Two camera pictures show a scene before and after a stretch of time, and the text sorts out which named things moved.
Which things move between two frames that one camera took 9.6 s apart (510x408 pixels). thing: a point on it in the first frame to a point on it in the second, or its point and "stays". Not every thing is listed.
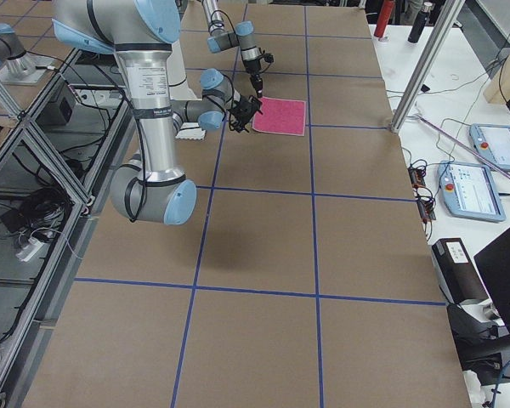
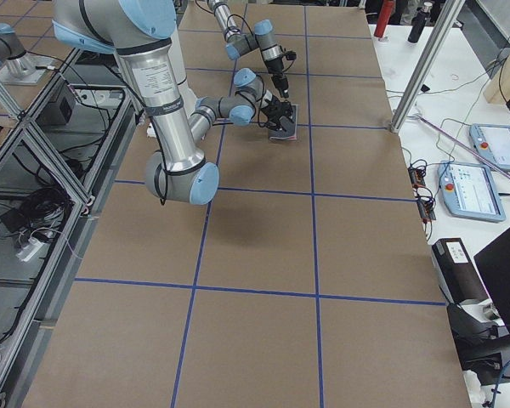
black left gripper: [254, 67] to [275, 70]
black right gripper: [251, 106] to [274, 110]
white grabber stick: [474, 153] stays
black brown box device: [459, 278] stays
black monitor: [502, 265] stays
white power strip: [30, 251] stays
